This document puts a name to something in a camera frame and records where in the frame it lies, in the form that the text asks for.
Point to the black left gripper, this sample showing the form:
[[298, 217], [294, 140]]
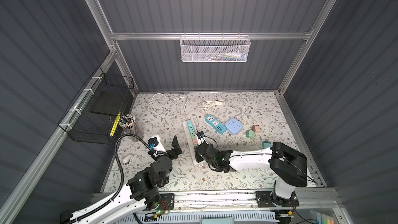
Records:
[[175, 149]]

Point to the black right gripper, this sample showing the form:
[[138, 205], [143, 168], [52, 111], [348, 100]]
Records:
[[197, 155]]

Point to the teal power strip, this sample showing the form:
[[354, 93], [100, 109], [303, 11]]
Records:
[[216, 124]]

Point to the white multicolour power strip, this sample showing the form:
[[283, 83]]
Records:
[[190, 143]]

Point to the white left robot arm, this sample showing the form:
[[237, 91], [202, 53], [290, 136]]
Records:
[[115, 206]]

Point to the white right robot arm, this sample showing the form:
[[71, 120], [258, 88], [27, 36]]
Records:
[[289, 165]]

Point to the brown pink plug cube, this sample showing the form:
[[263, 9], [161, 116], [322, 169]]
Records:
[[256, 129]]

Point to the blue square power socket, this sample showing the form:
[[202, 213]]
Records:
[[234, 126]]

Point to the clear cup of pencils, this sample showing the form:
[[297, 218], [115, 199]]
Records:
[[130, 125]]

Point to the yellow ruler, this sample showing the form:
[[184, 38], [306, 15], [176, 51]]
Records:
[[115, 125]]

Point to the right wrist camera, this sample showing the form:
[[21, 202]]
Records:
[[200, 135]]

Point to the black wire mesh basket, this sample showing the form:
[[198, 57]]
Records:
[[90, 119]]

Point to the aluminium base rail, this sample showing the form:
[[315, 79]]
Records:
[[212, 200]]

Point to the white wire mesh basket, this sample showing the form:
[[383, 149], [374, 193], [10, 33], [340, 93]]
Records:
[[214, 48]]

